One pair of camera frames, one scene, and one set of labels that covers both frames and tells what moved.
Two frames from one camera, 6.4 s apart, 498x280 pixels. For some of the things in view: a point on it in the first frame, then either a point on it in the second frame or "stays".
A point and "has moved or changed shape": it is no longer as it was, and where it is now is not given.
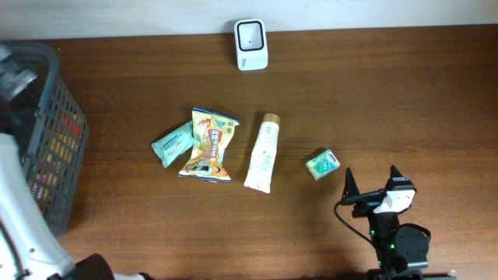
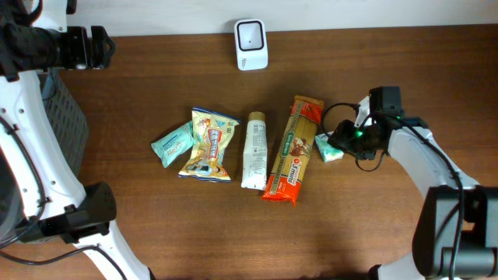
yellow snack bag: x=211 y=134 stays
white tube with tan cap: x=261 y=169 has moved or changed shape
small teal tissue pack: x=323 y=164 → x=327 y=152
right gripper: x=365 y=206 → x=341 y=140
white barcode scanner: x=252 y=44 stays
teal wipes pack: x=172 y=145 stays
